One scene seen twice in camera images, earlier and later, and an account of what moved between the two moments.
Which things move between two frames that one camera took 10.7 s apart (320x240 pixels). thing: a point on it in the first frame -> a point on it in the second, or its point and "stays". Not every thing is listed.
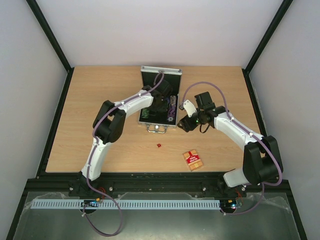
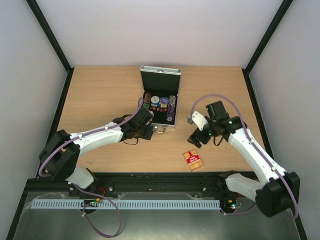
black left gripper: [163, 108] -> [148, 135]
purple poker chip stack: [172, 106] stays
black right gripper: [187, 122] -> [198, 137]
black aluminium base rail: [209, 184] stays
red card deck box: [193, 159] stays
